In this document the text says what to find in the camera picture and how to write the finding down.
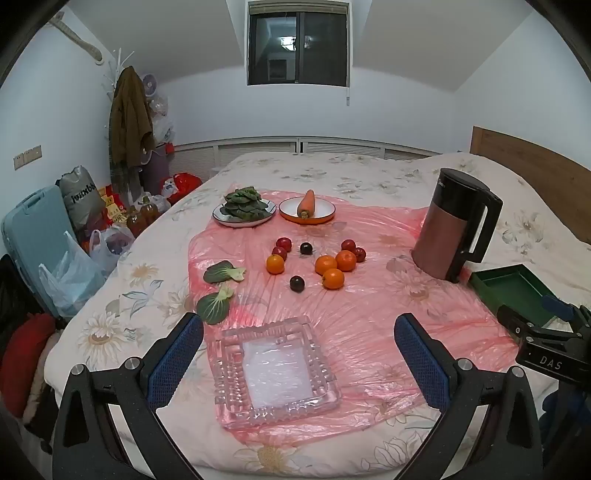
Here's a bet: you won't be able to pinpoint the carrot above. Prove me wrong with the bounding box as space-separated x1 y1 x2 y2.
297 189 317 219

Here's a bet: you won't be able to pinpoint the white corrugated pipe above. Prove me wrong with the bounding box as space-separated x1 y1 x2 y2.
46 11 105 64

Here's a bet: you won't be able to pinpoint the red bag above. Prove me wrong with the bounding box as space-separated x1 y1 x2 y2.
161 172 203 205

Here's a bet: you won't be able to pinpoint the grey sack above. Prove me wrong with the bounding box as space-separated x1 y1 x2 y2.
59 165 105 232

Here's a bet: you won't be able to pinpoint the clear plastic bag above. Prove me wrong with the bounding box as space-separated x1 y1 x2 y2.
148 92 177 145

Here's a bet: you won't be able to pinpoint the red cloth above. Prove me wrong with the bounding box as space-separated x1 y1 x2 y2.
0 314 57 417

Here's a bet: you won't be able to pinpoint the pile of green leaves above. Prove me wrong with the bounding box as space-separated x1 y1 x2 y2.
221 186 271 222

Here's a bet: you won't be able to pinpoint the brown coat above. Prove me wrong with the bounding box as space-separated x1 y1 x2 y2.
108 66 156 169

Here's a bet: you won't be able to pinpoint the person's right hand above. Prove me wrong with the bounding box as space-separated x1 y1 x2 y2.
541 384 591 468

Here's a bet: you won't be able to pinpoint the white plate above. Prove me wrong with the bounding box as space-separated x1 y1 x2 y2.
212 198 277 229

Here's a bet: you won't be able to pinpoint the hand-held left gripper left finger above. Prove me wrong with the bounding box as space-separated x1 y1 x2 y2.
52 312 205 480

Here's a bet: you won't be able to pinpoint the pink plastic sheet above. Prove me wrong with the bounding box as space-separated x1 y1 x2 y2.
187 189 520 446

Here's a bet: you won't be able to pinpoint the light blue suitcase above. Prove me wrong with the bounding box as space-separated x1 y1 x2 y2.
0 185 80 320

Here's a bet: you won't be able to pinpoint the dark window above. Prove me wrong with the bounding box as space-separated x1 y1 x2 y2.
247 0 349 88

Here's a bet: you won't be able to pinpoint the copper and black kettle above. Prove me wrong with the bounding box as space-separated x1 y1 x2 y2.
411 167 504 283

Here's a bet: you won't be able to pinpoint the orange rimmed plate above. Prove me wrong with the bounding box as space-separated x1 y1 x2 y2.
278 196 336 225

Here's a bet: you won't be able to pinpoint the white radiator cover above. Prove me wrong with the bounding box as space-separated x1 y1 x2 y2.
171 135 445 182

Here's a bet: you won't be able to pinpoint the beige wall switch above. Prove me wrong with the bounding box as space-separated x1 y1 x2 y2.
13 145 42 168

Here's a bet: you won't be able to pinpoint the pale blue plastic bag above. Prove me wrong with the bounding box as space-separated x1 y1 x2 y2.
38 231 108 320

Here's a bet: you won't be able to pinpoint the green tray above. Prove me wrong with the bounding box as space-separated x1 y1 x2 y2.
470 264 557 328

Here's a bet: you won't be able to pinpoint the white coat rack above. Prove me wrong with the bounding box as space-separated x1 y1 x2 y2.
102 47 136 95

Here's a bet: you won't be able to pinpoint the purple bin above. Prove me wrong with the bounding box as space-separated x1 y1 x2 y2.
140 143 171 195

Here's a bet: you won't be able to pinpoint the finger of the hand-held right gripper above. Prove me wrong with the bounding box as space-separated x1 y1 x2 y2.
541 294 591 326
497 305 578 346

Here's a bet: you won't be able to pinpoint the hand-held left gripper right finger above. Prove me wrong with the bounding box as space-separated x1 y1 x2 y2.
393 312 543 480

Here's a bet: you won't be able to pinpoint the bok choy leaf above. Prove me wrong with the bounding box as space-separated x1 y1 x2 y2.
203 260 247 284
196 286 235 325

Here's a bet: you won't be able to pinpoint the wooden headboard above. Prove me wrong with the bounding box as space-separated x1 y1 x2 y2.
470 126 591 232

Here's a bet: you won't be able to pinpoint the white plastic bag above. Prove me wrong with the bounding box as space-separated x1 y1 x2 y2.
88 225 136 274

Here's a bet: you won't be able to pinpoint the grey plaid scarf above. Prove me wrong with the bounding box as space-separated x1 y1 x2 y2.
110 152 138 205

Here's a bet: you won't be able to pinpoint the red and yellow cartons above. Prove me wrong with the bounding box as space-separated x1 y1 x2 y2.
96 185 131 228

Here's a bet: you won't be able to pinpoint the clear glass tray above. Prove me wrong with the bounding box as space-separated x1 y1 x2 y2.
206 316 342 432

